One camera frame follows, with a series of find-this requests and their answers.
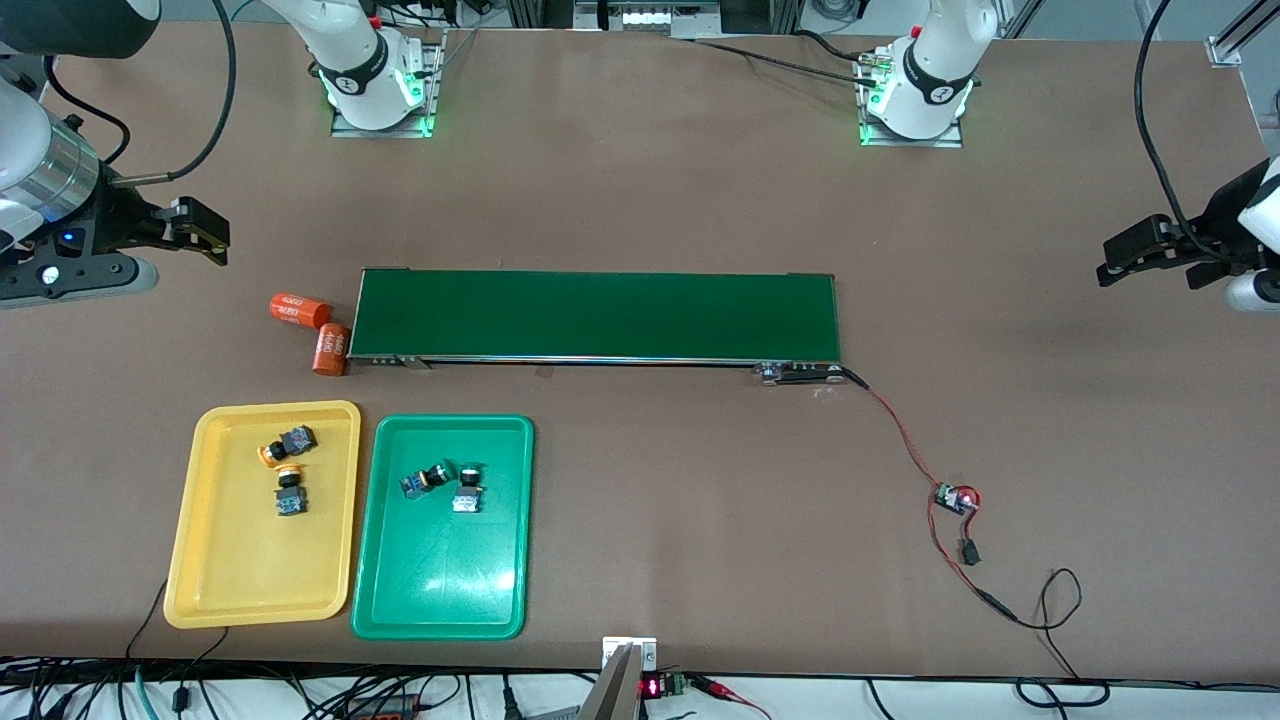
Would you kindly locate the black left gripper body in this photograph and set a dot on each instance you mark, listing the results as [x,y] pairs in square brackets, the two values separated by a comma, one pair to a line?
[1222,217]

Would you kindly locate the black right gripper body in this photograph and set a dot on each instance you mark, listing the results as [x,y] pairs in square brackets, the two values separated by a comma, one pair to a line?
[113,219]

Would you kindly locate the orange cylindrical battery cell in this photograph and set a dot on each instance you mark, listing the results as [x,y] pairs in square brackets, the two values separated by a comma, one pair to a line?
[331,349]
[300,310]

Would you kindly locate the yellow push button switch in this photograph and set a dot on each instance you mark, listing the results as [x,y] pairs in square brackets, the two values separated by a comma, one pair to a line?
[290,497]
[290,442]

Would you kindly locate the green push button switch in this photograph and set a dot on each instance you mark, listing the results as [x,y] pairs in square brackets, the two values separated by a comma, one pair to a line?
[467,490]
[425,479]

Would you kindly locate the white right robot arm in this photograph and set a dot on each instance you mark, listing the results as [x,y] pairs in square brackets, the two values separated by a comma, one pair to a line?
[350,60]

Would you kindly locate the small green circuit board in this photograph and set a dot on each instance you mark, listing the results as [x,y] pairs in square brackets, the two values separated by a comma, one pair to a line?
[953,498]

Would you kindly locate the small black plug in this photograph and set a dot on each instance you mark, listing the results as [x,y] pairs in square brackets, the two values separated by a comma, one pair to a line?
[968,551]

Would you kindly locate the yellow plastic tray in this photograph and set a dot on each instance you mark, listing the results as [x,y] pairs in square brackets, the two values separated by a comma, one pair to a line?
[250,580]

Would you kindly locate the green plastic tray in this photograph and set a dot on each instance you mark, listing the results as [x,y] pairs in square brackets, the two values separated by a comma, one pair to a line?
[440,570]

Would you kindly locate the green conveyor belt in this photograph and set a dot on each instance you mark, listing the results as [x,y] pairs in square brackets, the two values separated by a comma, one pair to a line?
[600,315]

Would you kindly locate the white box device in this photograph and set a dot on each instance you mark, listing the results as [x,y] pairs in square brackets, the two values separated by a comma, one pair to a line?
[645,15]

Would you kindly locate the red clip lead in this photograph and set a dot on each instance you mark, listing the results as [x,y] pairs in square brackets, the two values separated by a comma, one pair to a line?
[715,688]

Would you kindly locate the red display module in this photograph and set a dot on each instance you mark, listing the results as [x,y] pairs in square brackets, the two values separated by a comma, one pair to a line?
[652,687]

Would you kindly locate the aluminium frame profile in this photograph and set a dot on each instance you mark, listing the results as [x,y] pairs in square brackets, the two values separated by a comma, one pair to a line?
[1228,48]

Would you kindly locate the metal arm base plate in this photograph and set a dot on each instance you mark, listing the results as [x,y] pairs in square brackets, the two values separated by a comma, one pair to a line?
[390,132]
[910,143]

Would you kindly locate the small metal bracket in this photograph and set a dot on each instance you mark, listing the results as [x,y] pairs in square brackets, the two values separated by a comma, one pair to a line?
[645,655]

